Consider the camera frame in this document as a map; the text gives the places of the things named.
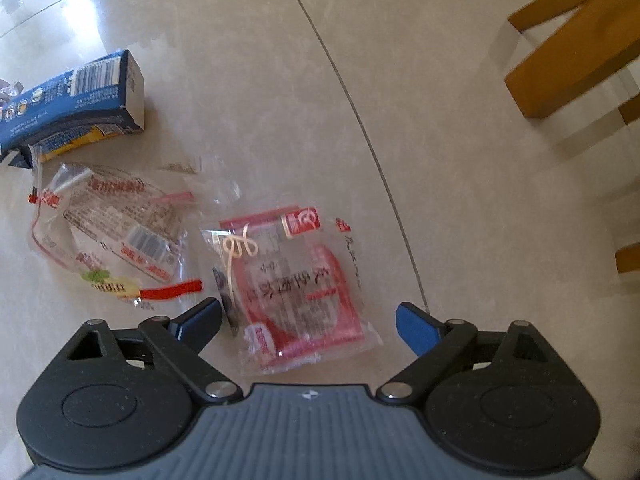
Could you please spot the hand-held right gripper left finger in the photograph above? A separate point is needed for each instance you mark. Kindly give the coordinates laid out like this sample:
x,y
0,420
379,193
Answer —
x,y
200,322

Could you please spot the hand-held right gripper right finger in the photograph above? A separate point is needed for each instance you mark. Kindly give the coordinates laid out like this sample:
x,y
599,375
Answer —
x,y
416,330

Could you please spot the red clear plastic wrapper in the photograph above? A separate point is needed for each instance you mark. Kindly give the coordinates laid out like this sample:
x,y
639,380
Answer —
x,y
295,290

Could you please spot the clear wrapper with red print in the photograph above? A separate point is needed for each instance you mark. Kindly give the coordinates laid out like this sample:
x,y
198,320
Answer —
x,y
110,230

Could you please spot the blue carton box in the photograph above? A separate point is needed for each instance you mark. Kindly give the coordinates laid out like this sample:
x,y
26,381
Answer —
x,y
60,105

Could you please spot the small clear foil wrapper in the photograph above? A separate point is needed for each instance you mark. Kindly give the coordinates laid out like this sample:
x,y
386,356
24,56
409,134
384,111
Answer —
x,y
10,94

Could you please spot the wooden chair legs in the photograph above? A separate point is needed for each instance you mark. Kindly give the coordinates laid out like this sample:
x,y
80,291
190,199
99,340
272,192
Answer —
x,y
575,35

